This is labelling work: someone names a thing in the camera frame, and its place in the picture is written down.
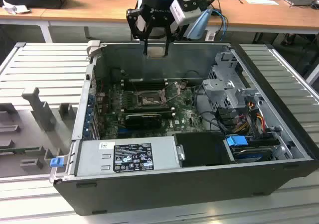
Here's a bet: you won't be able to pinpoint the dark notebook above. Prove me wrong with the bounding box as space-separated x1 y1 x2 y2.
283 0 315 7

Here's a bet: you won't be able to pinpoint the white paper sheet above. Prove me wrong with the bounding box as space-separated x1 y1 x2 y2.
245 0 281 6

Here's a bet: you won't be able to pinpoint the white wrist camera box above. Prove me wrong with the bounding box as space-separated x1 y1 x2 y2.
170 0 201 27

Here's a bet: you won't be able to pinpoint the crumpled white paper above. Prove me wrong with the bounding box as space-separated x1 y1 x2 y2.
2 0 31 15

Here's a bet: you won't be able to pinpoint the silver metal drive cage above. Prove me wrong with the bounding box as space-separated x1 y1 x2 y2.
201 51 265 115

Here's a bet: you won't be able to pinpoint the black graphics card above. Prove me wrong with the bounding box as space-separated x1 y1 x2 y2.
124 112 162 129

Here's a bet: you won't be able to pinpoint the blue cable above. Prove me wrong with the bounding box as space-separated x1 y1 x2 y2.
211 8 229 42

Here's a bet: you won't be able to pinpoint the gray parts rack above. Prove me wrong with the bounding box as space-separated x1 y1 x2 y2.
0 87 75 177

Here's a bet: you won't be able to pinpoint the silver power supply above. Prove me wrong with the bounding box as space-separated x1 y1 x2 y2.
74 136 184 177

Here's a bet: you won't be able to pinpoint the blue case latch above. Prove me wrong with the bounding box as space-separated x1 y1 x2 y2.
49 158 62 169

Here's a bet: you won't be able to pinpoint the metal socket cover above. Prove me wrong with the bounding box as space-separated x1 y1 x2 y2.
160 80 186 104

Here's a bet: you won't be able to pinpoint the green motherboard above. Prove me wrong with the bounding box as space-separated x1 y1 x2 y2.
96 81 221 140

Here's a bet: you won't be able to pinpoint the white clipped RAM slot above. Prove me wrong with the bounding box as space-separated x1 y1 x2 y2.
124 84 166 88
124 80 166 84

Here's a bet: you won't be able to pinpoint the black and silver PC case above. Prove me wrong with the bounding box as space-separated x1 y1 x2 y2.
49 40 319 217

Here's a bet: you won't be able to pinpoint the silver topped CPU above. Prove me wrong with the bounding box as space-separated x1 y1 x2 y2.
147 47 166 58

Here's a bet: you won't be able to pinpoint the black RAM slot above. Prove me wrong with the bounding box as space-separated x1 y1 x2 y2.
124 106 173 112
124 108 173 113
124 82 166 86
124 104 172 110
124 86 166 91
124 109 173 115

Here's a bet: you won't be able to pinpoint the CPU socket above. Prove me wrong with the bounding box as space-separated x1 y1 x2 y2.
136 91 162 108

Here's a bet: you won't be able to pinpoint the green RAM stick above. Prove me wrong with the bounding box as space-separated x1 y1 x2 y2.
0 146 40 153

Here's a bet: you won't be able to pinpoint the wooden desk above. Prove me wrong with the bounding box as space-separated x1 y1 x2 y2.
0 0 319 43

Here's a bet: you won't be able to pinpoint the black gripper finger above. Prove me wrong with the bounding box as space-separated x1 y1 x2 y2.
163 24 182 57
126 7 150 55

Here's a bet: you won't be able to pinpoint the hard disk in blue carrier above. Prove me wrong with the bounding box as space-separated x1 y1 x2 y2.
224 135 280 164

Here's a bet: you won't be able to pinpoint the yellow red power wires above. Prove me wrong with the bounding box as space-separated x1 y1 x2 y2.
256 111 266 135

